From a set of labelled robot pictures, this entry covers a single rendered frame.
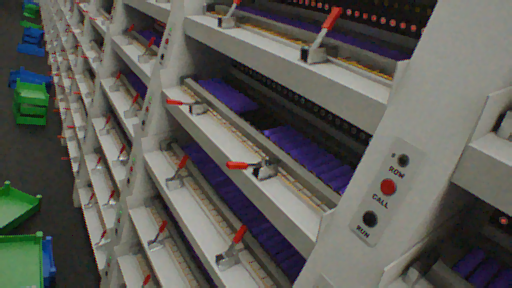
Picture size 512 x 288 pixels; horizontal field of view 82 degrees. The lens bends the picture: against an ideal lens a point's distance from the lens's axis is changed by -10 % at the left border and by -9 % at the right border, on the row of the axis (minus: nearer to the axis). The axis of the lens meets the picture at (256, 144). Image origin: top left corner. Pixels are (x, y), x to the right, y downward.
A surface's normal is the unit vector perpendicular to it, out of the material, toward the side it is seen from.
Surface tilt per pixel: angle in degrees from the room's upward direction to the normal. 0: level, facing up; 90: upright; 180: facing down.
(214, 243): 22
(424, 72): 90
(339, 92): 112
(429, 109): 90
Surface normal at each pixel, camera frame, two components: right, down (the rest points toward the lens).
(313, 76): -0.84, 0.25
